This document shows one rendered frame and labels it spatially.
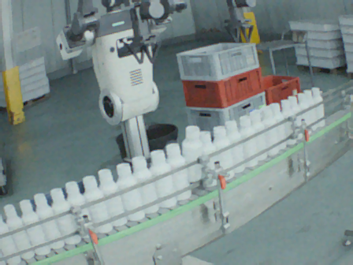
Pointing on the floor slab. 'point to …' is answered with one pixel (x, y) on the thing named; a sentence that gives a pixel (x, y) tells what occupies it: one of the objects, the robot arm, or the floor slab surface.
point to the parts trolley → (285, 57)
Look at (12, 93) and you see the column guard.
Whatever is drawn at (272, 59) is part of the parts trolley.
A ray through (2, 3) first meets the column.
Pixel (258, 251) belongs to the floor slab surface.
